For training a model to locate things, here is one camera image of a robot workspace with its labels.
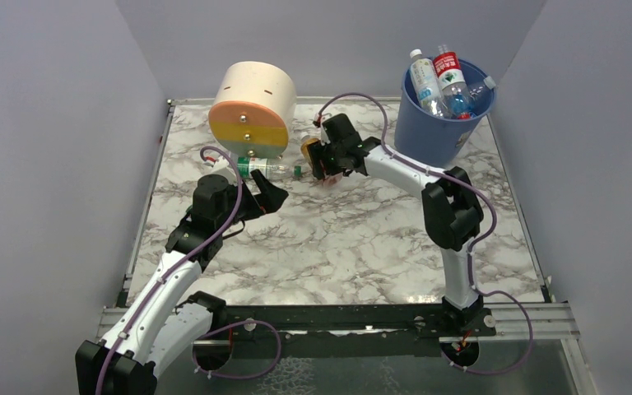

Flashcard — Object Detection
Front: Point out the red yellow label juice bottle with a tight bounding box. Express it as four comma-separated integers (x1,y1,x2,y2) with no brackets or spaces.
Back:
300,135,343,187

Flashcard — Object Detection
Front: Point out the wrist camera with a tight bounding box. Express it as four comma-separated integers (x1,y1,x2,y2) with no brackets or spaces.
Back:
313,113,328,141
202,156,241,185

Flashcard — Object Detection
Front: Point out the white blue label tea bottle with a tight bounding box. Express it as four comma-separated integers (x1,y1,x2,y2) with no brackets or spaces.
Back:
409,49,451,119

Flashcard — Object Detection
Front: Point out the red label clear bottle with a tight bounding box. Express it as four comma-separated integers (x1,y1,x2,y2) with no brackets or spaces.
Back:
432,44,472,119

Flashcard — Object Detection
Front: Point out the blue plastic bin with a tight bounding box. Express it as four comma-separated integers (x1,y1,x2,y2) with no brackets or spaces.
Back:
394,72,497,167

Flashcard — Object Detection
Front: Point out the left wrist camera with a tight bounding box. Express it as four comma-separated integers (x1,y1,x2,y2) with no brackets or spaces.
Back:
202,156,241,185

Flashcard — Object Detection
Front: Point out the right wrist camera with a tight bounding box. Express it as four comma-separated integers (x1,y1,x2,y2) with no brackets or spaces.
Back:
313,113,328,141

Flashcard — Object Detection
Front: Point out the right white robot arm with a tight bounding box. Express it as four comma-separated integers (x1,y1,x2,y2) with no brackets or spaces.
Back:
304,114,484,328

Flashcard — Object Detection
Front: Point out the green cap clear bottle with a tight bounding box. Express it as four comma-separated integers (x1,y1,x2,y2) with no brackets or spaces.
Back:
236,157,303,181

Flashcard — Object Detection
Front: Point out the beige round drum box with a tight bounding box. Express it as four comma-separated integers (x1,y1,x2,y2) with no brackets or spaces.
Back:
208,61,297,159

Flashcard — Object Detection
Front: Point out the blue label clear bottle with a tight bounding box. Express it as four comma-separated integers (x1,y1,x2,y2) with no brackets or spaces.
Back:
455,76,497,119

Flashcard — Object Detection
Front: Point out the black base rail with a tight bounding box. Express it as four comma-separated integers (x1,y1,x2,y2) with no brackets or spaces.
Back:
115,291,514,361

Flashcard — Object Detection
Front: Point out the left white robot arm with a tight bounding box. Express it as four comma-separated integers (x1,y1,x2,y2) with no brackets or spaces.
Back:
75,170,289,394

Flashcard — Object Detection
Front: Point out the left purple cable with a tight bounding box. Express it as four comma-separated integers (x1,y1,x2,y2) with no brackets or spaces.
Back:
94,146,283,395

